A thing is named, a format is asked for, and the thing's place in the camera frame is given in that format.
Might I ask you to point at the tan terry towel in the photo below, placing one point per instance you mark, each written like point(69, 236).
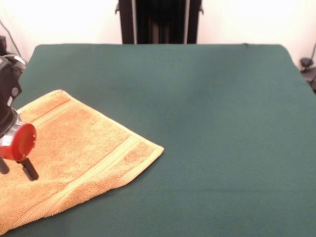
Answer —
point(74, 153)

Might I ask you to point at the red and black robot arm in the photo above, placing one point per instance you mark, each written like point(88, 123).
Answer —
point(7, 98)

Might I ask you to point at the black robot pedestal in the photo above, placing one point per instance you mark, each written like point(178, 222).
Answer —
point(160, 22)

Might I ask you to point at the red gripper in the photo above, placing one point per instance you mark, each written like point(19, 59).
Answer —
point(23, 142)

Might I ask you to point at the black box with red light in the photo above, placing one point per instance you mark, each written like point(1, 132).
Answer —
point(2, 43)

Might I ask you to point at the dark green table cloth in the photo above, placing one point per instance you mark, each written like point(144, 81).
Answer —
point(222, 148)

